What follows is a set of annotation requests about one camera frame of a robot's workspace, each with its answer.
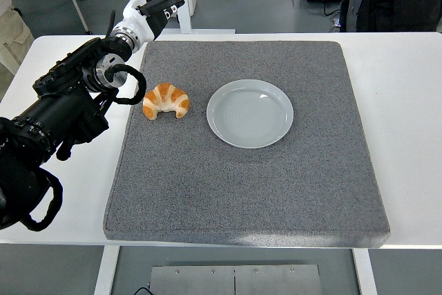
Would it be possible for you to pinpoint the person in light clothing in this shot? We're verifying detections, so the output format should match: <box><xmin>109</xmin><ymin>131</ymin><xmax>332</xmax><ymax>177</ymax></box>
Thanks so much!
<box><xmin>0</xmin><ymin>0</ymin><xmax>35</xmax><ymax>77</ymax></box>

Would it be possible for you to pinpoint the grey round plate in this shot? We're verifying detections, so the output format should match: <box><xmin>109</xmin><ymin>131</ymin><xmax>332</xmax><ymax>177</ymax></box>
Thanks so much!
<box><xmin>206</xmin><ymin>79</ymin><xmax>295</xmax><ymax>150</ymax></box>

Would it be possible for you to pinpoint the thin black floor cable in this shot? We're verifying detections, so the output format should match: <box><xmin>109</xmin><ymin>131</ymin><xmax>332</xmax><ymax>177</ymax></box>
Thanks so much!
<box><xmin>323</xmin><ymin>0</ymin><xmax>343</xmax><ymax>18</ymax></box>

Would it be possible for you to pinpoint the grey speckled mat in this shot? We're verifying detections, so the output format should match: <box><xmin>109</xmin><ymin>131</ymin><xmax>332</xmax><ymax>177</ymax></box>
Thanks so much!
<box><xmin>103</xmin><ymin>40</ymin><xmax>392</xmax><ymax>249</ymax></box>

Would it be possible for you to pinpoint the white table leg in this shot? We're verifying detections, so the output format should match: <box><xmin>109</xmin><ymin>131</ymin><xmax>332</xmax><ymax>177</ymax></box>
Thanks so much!
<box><xmin>352</xmin><ymin>249</ymin><xmax>378</xmax><ymax>295</ymax></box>
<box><xmin>93</xmin><ymin>245</ymin><xmax>121</xmax><ymax>295</ymax></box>

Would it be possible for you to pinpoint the croissant bread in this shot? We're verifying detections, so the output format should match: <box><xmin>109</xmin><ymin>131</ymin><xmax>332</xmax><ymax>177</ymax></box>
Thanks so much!
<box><xmin>142</xmin><ymin>82</ymin><xmax>191</xmax><ymax>120</ymax></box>

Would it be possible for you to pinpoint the grey metal plate with screws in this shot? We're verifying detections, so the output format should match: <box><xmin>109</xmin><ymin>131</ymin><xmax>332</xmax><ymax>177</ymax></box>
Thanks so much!
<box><xmin>148</xmin><ymin>264</ymin><xmax>323</xmax><ymax>295</ymax></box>

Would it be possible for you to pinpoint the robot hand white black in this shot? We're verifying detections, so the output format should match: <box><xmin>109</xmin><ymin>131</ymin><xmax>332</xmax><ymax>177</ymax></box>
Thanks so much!
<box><xmin>112</xmin><ymin>0</ymin><xmax>199</xmax><ymax>43</ymax></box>

